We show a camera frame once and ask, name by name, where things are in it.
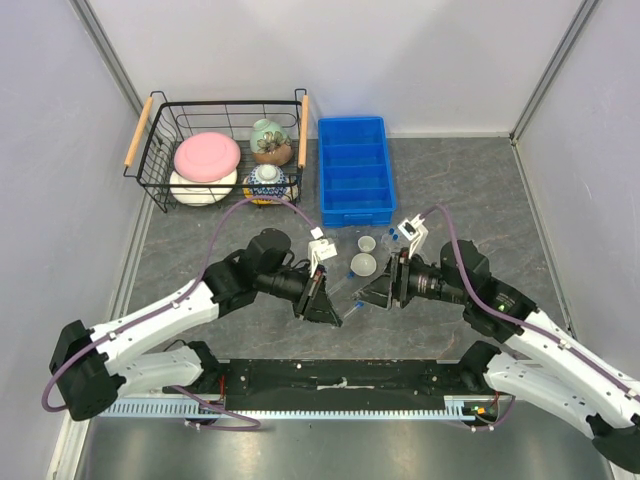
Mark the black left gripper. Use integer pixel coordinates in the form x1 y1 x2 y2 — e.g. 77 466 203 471
257 262 342 327

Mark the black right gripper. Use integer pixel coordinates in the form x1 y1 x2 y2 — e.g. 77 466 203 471
351 247 469 310

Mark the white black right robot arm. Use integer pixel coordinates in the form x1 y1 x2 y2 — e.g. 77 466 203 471
359 240 639 473

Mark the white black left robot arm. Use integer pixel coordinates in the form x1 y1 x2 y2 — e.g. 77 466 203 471
49 229 342 421

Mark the white ceramic evaporating dish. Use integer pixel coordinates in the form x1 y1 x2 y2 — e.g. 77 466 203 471
350 252 377 277

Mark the white ceramic crucible cup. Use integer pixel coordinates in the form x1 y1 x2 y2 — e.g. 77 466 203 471
357 235 376 254

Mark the clear acrylic test tube rack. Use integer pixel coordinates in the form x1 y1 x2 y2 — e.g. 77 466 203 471
380 228 406 257

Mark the blue plastic compartment bin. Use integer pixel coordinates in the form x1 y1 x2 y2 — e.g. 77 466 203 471
317 116 397 228

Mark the yellow plate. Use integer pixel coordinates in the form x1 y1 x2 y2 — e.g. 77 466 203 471
243 190 279 206

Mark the blue white patterned bowl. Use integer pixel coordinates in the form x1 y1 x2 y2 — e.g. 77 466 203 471
243 164 299 201

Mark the white ceramic bowl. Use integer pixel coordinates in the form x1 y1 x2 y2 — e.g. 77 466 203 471
170 169 238 207

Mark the green floral ceramic bowl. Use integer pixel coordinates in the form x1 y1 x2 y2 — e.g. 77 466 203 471
250 118 293 167

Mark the pink ceramic plate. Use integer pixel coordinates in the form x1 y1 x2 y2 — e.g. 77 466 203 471
174 132 241 183

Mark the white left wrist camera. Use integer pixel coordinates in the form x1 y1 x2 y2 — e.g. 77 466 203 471
307 227 337 277

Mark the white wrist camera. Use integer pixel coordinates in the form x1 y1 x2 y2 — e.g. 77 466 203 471
307 227 337 277
397 214 429 259

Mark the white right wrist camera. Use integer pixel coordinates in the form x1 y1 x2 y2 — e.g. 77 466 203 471
397 214 429 259

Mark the light blue cable duct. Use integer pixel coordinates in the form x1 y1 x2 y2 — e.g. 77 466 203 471
98 396 476 421

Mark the black wire basket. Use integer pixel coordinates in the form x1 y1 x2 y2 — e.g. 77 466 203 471
123 88 310 211

